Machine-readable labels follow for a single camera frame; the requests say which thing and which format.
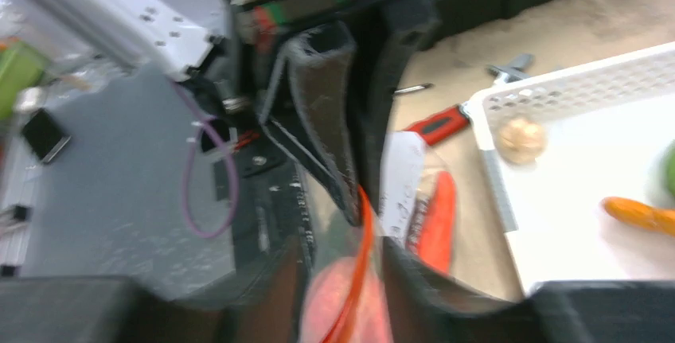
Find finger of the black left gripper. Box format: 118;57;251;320
258;21;361;226
349;0;438;209

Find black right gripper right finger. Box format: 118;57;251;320
382;237;674;342

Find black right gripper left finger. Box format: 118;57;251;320
1;237;306;342

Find orange carrot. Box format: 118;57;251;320
417;171;457;274

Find clear orange zip bag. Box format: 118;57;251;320
315;131;452;342

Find pink peach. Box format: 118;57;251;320
299;257;392;343

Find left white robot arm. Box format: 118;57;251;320
30;0;439;226

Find black base bar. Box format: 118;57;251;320
230;130;302;272

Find small beige mushroom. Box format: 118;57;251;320
494;116;548;165

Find white plastic basket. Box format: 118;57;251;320
467;43;674;293

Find green cabbage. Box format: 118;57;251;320
659;140;674;198

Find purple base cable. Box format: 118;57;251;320
171;82;241;240

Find front aluminium rail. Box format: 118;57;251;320
1;136;41;277

